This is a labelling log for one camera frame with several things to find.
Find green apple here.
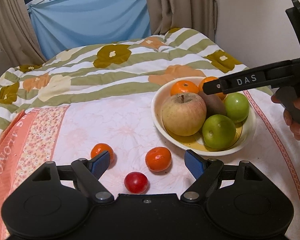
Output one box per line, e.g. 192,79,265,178
224,92,250,123
202,114,237,149

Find floral striped quilt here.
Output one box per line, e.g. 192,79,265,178
0,27,273,132

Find beige curtain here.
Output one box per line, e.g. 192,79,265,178
0,0,47,67
143,0,218,42

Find cream bowl with bear print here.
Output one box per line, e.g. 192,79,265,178
151,76,257,152

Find person's right hand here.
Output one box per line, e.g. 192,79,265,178
271,95,300,141

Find large orange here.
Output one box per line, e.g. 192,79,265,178
198,76,227,101
170,80,199,97

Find yellow-red apple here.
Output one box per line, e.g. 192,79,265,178
161,92,207,137

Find light blue cloth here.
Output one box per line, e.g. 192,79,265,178
29,0,152,61

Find small tangerine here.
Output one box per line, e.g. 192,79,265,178
91,143,115,164
145,147,172,172

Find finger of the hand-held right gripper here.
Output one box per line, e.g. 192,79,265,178
202,78,225,96

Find brown kiwi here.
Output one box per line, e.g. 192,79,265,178
198,91,227,118

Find red cherry tomato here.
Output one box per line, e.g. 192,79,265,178
124,172,149,194

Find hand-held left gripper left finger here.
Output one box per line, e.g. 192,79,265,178
27,151,115,203

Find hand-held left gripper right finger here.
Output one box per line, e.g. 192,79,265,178
180,149,264,203

